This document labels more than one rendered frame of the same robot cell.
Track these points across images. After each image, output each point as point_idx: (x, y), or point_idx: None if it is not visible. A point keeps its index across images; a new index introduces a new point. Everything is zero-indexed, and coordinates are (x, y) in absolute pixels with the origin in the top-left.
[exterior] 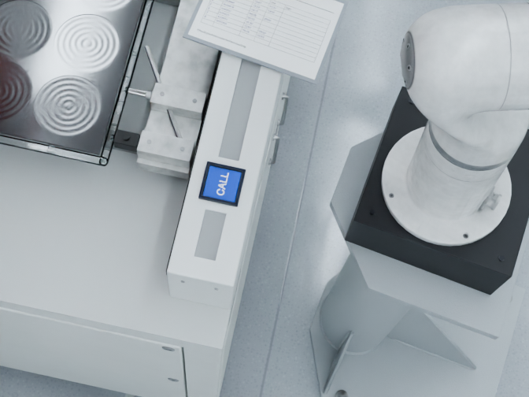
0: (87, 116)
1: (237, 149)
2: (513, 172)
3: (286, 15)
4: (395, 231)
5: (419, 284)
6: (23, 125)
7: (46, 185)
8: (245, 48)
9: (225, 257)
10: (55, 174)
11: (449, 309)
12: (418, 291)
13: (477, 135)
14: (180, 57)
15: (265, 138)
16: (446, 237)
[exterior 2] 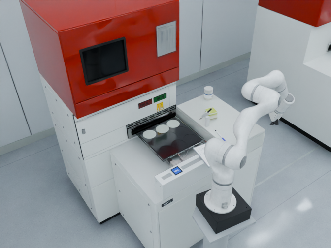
0: (167, 153)
1: (184, 168)
2: (236, 208)
3: None
4: (202, 201)
5: (202, 222)
6: (156, 148)
7: (152, 163)
8: (201, 155)
9: (165, 180)
10: (155, 162)
11: (204, 230)
12: (201, 222)
13: (215, 169)
14: (192, 156)
15: (191, 169)
16: (210, 207)
